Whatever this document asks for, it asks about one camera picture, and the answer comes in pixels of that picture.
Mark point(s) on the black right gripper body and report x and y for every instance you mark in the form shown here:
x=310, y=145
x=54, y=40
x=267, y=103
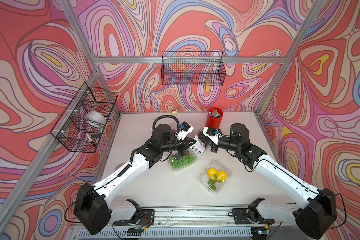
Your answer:
x=214, y=147

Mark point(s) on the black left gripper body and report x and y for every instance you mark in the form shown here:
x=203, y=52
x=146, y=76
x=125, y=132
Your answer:
x=181, y=147

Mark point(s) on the white sticker sheet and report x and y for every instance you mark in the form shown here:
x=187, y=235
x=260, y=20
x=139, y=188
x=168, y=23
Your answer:
x=198, y=147

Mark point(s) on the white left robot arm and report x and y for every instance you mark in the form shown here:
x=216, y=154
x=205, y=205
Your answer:
x=94, y=206

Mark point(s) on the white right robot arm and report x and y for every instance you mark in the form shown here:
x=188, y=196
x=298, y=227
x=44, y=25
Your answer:
x=313, y=210

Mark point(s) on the clamshell with yellow fruit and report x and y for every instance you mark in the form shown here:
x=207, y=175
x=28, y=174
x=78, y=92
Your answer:
x=214, y=176

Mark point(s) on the clamshell green and dark grapes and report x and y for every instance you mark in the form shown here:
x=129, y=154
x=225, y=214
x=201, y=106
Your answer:
x=181, y=161

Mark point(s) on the red plastic cup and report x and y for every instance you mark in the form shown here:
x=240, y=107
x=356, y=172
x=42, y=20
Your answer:
x=214, y=118

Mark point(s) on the yellow binder clip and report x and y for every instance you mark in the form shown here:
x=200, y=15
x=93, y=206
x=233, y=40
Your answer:
x=174, y=112

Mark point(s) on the white tape roll in basket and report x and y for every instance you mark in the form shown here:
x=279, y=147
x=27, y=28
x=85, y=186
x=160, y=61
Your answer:
x=95, y=119

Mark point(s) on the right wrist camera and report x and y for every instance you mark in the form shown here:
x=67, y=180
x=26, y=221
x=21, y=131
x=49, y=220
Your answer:
x=210, y=136

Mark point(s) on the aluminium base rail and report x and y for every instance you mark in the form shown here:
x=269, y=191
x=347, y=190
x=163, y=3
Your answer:
x=193, y=223

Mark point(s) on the back wire basket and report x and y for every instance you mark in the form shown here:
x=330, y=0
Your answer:
x=193, y=68

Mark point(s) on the wire basket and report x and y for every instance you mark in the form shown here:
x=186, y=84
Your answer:
x=193, y=68
x=84, y=120

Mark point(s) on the left wire basket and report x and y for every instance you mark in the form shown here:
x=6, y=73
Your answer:
x=84, y=120

